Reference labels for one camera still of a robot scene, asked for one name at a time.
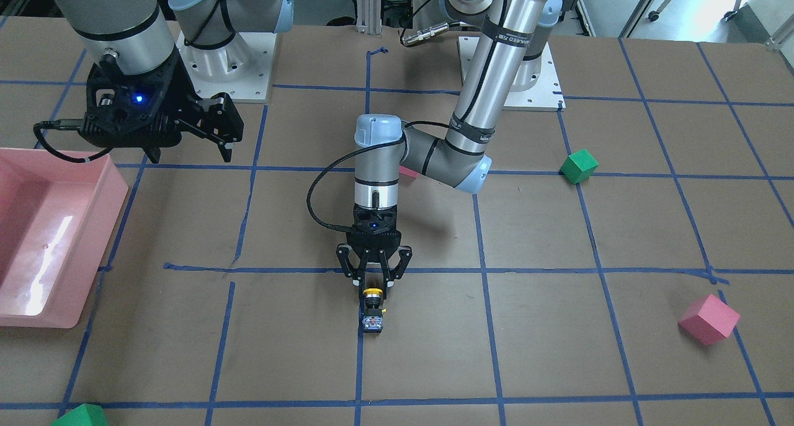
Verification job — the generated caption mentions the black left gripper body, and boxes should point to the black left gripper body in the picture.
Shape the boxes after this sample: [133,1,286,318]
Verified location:
[337,205,413,280]

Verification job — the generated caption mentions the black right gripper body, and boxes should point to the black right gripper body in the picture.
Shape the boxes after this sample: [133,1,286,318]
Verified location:
[81,60,244,149]

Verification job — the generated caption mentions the yellow push button switch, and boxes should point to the yellow push button switch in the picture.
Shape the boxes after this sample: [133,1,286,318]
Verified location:
[361,287,388,334]

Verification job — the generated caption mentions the green foam cube near left arm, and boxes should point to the green foam cube near left arm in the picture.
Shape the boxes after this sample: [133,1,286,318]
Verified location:
[560,149,599,185]

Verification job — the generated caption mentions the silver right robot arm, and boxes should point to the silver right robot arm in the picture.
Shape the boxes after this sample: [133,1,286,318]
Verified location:
[32,0,294,164]

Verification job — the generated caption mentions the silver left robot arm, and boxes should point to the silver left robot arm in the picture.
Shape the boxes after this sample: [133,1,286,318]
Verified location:
[331,0,553,304]

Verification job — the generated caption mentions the pink foam cube centre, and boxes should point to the pink foam cube centre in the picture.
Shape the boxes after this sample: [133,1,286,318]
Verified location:
[399,166,419,179]

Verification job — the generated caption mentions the pink foam cube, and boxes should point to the pink foam cube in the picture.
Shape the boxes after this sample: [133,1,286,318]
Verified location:
[399,166,419,179]
[678,295,741,346]

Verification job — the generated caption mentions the pink plastic bin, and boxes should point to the pink plastic bin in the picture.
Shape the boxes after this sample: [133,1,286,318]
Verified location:
[1,148,128,328]

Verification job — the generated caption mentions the green foam cube near bin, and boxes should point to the green foam cube near bin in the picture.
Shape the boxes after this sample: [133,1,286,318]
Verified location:
[51,404,110,426]

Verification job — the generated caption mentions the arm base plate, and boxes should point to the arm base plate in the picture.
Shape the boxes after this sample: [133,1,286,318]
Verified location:
[176,32,277,104]
[504,44,566,112]

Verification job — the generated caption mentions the aluminium frame post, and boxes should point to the aluminium frame post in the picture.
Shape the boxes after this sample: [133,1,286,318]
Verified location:
[355,0,383,38]

